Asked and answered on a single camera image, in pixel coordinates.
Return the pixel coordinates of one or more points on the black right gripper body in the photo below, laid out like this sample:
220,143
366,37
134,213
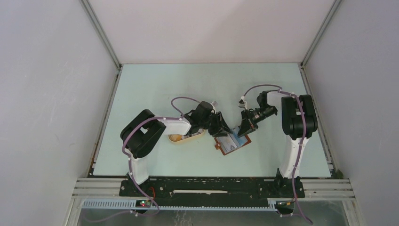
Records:
258,115

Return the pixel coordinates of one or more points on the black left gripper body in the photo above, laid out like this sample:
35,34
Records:
211,124

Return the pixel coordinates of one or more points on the brown leather card holder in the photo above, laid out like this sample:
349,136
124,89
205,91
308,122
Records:
242,141

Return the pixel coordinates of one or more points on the orange VIP card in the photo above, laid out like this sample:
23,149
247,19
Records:
175,137

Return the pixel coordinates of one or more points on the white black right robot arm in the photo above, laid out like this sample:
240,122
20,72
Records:
298,121

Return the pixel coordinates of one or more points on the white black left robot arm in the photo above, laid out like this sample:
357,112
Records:
141,135

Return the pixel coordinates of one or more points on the beige plastic card tray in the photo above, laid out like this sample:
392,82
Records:
189,139

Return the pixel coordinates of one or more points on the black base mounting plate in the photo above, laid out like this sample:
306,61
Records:
208,192

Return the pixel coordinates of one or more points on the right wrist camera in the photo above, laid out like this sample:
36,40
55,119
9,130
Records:
243,103

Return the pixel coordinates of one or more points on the aluminium frame rail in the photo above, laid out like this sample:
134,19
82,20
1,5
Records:
104,193

